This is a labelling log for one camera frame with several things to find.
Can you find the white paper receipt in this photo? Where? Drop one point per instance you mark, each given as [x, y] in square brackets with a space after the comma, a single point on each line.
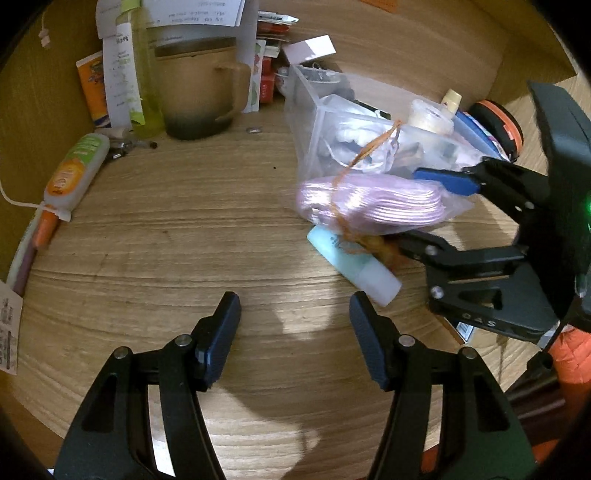
[198, 11]

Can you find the wooden desk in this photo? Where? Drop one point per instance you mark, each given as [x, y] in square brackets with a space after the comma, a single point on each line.
[184, 258]

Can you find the small white cardboard box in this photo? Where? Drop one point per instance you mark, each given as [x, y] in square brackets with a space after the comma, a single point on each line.
[309, 48]

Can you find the metal binder clip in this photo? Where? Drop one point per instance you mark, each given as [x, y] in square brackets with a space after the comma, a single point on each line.
[318, 74]

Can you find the green spray bottle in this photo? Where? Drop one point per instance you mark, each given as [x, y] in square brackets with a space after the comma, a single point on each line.
[141, 69]

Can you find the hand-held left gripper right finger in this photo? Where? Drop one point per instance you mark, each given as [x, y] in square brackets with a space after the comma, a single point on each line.
[367, 337]

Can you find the blue printed zip pouch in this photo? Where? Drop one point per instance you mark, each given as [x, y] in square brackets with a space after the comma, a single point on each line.
[475, 131]

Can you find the orange-tipped pen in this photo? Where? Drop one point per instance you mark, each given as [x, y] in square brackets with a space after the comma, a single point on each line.
[44, 230]

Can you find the pale yellow lotion tube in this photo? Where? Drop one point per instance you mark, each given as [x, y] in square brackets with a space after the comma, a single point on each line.
[451, 99]

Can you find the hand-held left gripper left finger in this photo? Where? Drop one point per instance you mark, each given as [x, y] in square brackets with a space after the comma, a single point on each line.
[221, 337]

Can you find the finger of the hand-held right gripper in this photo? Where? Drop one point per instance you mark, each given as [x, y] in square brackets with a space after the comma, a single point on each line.
[448, 181]
[427, 247]

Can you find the pale blue cream tube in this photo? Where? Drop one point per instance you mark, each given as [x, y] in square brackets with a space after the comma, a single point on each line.
[360, 267]

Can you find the small orange printed box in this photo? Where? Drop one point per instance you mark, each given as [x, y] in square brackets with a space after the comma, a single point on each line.
[92, 83]

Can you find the orange cloth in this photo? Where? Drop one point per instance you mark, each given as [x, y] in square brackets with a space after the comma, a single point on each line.
[572, 355]

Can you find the orange paper note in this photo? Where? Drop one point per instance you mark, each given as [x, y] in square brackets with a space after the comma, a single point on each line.
[381, 3]

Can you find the clear plastic storage box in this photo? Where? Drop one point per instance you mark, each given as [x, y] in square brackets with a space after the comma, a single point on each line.
[304, 106]

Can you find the brown mug with lid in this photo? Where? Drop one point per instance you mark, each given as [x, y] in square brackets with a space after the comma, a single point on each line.
[194, 83]

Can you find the black and orange zip case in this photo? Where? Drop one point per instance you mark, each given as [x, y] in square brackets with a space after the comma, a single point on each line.
[503, 124]

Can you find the white printed paper tag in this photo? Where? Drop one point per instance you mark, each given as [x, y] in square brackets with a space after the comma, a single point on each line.
[9, 332]

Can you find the orange and green tube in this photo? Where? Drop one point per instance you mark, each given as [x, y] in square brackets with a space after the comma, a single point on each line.
[74, 170]

